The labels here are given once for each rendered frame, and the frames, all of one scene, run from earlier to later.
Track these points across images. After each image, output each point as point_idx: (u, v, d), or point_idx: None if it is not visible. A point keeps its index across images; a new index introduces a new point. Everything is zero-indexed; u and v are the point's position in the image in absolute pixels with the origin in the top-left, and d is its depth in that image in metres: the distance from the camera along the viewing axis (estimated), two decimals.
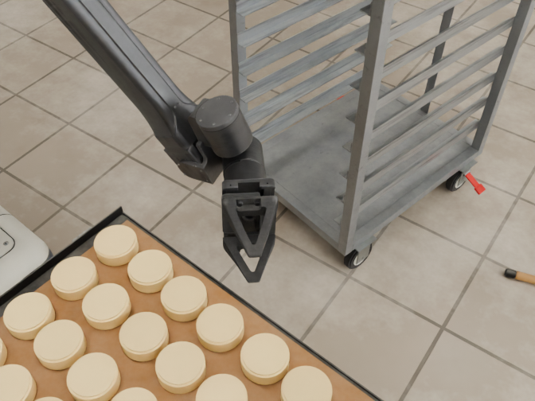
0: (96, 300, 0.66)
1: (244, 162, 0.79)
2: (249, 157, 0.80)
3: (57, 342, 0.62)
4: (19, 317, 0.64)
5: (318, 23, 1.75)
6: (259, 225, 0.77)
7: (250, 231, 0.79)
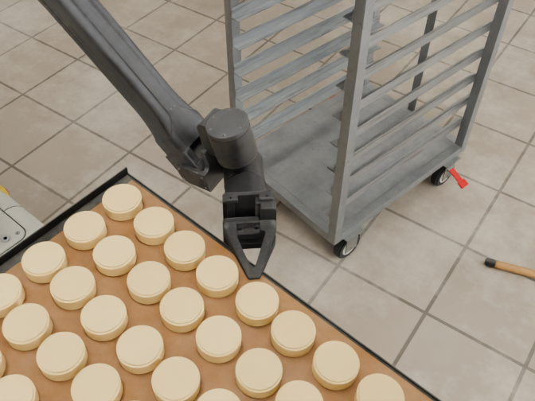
0: (106, 250, 0.73)
1: (244, 175, 0.81)
2: (252, 170, 0.82)
3: (72, 286, 0.69)
4: (36, 262, 0.71)
5: (309, 27, 1.86)
6: (259, 225, 0.77)
7: None
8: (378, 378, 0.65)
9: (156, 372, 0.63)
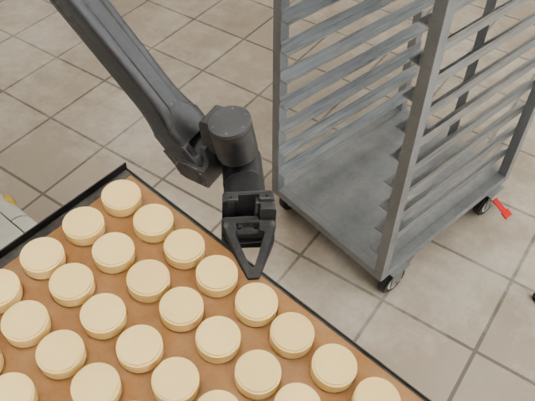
0: (105, 247, 0.72)
1: (244, 173, 0.81)
2: (252, 169, 0.81)
3: (71, 282, 0.69)
4: (34, 258, 0.71)
5: (353, 56, 1.82)
6: (259, 224, 0.77)
7: None
8: (375, 381, 0.66)
9: (156, 372, 0.63)
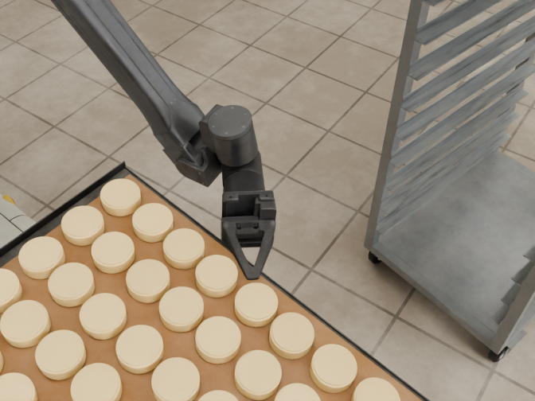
0: (104, 247, 0.72)
1: (244, 173, 0.81)
2: (251, 169, 0.81)
3: (70, 282, 0.69)
4: (33, 258, 0.70)
5: (463, 104, 1.65)
6: (259, 224, 0.77)
7: None
8: (374, 382, 0.66)
9: (156, 373, 0.63)
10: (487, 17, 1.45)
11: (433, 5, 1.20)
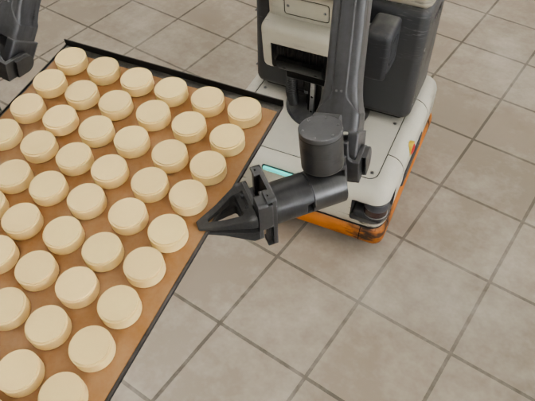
0: (188, 118, 0.88)
1: (302, 179, 0.80)
2: (312, 184, 0.79)
3: (150, 111, 0.89)
4: (164, 85, 0.92)
5: None
6: (255, 212, 0.79)
7: None
8: (115, 346, 0.69)
9: (87, 184, 0.82)
10: None
11: None
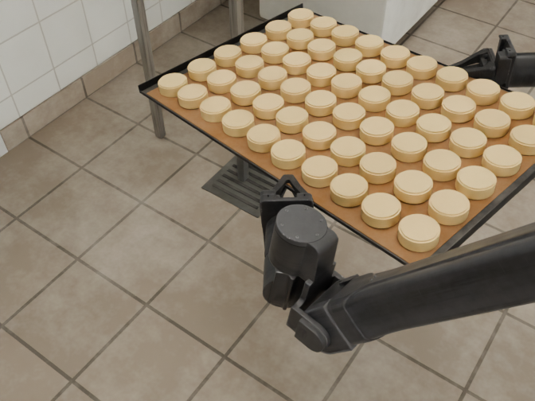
0: (420, 181, 0.79)
1: None
2: None
3: (441, 157, 0.83)
4: (480, 173, 0.80)
5: None
6: None
7: None
8: (211, 120, 0.96)
9: (362, 112, 0.92)
10: None
11: None
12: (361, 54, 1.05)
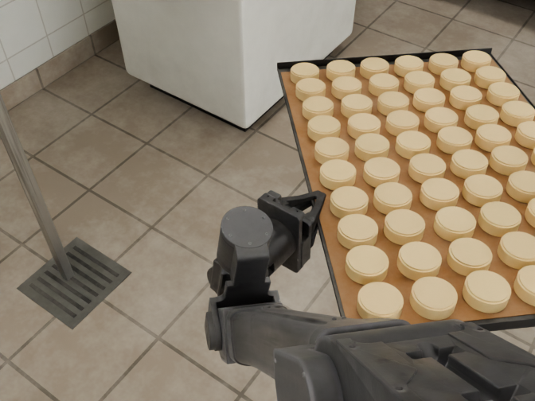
0: (426, 259, 0.71)
1: None
2: None
3: (471, 249, 0.72)
4: (496, 284, 0.68)
5: None
6: None
7: None
8: (306, 116, 0.96)
9: (439, 170, 0.83)
10: None
11: None
12: (497, 118, 0.93)
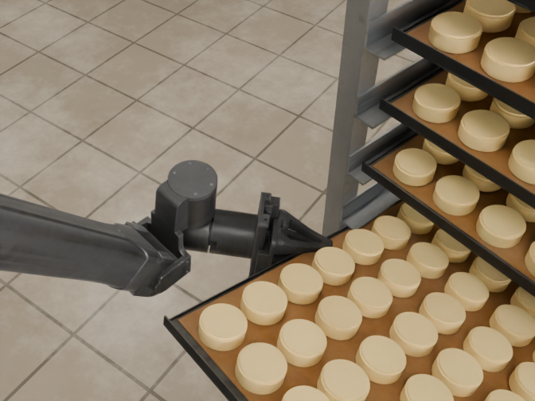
0: (302, 343, 0.62)
1: (217, 214, 0.75)
2: None
3: (349, 379, 0.60)
4: None
5: None
6: None
7: (270, 240, 0.77)
8: None
9: (442, 319, 0.68)
10: None
11: None
12: None
